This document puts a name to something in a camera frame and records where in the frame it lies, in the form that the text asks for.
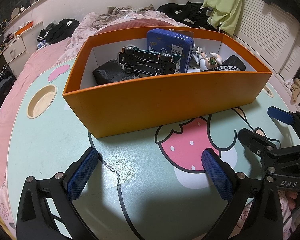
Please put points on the white nightstand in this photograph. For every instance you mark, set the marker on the white nightstand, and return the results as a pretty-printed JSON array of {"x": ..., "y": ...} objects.
[{"x": 15, "y": 48}]

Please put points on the black white striped clothes pile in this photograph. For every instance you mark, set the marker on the black white striped clothes pile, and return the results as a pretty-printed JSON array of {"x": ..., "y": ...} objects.
[{"x": 60, "y": 28}]

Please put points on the beige knit cloth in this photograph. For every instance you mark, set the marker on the beige knit cloth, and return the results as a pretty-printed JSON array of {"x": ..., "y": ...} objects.
[{"x": 107, "y": 17}]

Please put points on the white louvered closet door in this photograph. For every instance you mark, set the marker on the white louvered closet door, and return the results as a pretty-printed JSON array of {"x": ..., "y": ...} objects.
[{"x": 265, "y": 35}]

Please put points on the dark green toy car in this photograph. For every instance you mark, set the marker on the dark green toy car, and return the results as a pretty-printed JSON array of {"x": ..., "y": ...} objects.
[{"x": 145, "y": 61}]

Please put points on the red pillow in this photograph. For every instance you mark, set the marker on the red pillow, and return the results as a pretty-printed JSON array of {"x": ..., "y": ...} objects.
[{"x": 130, "y": 23}]

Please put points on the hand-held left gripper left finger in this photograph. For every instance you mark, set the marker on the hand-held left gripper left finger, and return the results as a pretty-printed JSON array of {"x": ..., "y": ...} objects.
[{"x": 82, "y": 172}]

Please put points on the white figurine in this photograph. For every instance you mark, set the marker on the white figurine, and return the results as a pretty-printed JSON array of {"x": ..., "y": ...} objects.
[{"x": 210, "y": 61}]

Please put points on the green hanging garment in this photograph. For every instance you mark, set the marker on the green hanging garment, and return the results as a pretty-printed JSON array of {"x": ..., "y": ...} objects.
[{"x": 225, "y": 0}]

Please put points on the round mirror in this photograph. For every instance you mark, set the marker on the round mirror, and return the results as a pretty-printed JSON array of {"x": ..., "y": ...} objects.
[{"x": 15, "y": 12}]

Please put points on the pink floral quilt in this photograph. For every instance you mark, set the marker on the pink floral quilt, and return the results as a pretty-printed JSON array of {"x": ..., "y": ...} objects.
[{"x": 85, "y": 30}]

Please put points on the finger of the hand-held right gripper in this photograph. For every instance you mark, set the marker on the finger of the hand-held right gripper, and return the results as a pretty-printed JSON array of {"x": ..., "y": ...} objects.
[
  {"x": 255, "y": 140},
  {"x": 280, "y": 115}
]

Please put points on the black pouch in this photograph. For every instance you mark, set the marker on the black pouch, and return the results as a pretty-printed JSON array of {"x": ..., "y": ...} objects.
[{"x": 107, "y": 72}]

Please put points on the small orange tray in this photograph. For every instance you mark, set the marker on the small orange tray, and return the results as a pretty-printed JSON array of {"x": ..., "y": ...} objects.
[{"x": 23, "y": 28}]

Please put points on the green cartoon printed desktop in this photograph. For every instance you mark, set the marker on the green cartoon printed desktop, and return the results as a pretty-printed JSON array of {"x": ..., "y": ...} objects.
[{"x": 52, "y": 135}]

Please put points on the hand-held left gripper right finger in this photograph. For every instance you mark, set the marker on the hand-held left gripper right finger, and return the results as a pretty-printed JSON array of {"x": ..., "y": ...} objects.
[{"x": 217, "y": 177}]

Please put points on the orange cardboard box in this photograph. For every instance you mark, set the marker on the orange cardboard box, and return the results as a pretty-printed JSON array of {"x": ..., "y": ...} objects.
[{"x": 165, "y": 100}]

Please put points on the black cloth bundle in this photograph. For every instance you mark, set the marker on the black cloth bundle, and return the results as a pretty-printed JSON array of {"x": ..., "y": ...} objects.
[{"x": 236, "y": 63}]

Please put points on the blue metal tin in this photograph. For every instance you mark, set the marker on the blue metal tin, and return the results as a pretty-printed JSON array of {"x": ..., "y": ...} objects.
[{"x": 165, "y": 42}]

